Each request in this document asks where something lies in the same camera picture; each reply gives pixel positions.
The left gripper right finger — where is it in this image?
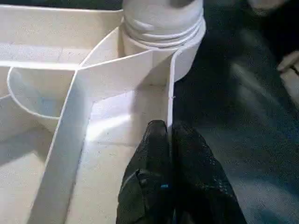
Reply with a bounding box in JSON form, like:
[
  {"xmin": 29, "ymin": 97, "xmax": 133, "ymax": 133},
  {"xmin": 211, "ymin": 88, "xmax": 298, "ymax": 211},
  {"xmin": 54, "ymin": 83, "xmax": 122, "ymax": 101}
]
[{"xmin": 172, "ymin": 121, "xmax": 248, "ymax": 224}]

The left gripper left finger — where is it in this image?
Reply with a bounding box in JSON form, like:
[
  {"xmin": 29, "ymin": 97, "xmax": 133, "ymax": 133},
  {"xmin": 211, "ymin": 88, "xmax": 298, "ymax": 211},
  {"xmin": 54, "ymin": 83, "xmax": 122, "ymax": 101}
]
[{"xmin": 115, "ymin": 119, "xmax": 174, "ymax": 224}]

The white plastic table top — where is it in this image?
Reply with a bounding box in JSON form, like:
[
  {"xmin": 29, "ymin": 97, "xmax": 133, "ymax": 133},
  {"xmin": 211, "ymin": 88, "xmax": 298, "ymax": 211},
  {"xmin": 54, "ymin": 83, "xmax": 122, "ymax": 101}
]
[{"xmin": 0, "ymin": 4, "xmax": 206, "ymax": 224}]

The white plastic table leg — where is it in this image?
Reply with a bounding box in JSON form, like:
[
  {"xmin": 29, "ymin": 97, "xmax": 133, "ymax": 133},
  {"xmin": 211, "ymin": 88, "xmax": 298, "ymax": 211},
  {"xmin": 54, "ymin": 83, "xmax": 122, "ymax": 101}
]
[{"xmin": 121, "ymin": 0, "xmax": 204, "ymax": 49}]

